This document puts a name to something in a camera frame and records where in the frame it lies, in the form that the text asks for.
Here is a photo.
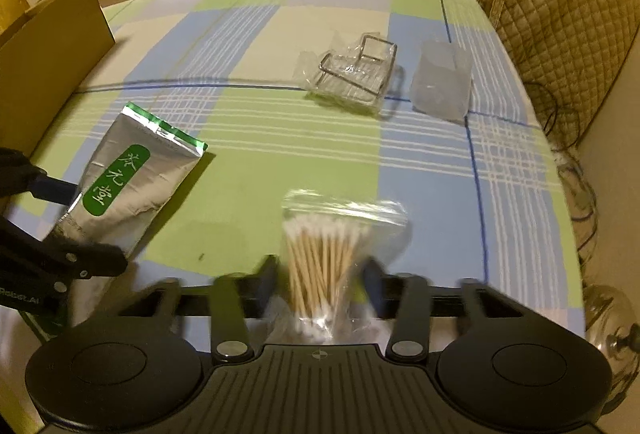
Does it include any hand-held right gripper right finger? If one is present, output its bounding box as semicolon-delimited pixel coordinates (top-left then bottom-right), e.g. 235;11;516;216
364;254;529;360

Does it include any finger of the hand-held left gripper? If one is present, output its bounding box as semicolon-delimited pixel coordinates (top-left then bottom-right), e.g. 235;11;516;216
0;147;81;207
0;215;129;288

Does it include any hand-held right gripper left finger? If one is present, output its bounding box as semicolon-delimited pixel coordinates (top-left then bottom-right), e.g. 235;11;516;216
116;255;279;361

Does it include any bag of cotton swabs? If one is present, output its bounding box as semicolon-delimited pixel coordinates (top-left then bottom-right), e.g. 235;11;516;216
260;188;414;348

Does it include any silver green tea packet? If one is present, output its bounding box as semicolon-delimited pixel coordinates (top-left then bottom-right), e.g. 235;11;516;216
47;102;209;263

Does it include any plaid tablecloth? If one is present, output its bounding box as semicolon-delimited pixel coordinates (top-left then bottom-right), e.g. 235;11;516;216
0;0;586;345

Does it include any brown cardboard box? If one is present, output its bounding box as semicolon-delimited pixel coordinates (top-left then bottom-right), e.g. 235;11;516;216
0;0;117;155

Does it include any clear plastic container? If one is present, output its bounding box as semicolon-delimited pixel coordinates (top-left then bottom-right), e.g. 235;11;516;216
410;39;474;123

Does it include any clear glass pot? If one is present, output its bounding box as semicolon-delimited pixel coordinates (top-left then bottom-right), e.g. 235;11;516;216
582;283;640;398

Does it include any beige quilted blanket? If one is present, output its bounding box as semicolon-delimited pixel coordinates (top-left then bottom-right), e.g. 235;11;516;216
472;0;640;151

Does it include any wire rack in clear bag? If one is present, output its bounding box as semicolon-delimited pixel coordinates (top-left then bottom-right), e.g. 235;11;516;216
295;33;405;115

